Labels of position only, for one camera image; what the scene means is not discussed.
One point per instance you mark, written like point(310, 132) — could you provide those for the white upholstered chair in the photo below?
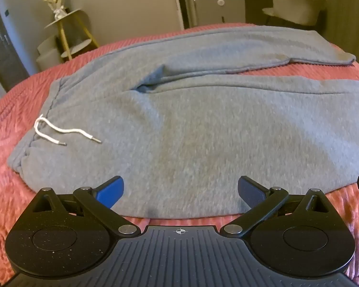
point(297, 6)

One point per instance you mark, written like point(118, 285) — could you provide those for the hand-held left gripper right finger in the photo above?
point(250, 190)

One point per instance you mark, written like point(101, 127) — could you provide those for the small white cabinet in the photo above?
point(220, 9)

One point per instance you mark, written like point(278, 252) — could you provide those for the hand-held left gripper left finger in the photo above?
point(112, 189)

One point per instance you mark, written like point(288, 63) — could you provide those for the tiered stand with gold legs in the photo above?
point(66, 40)

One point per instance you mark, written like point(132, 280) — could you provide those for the grey pants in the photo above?
point(179, 125)

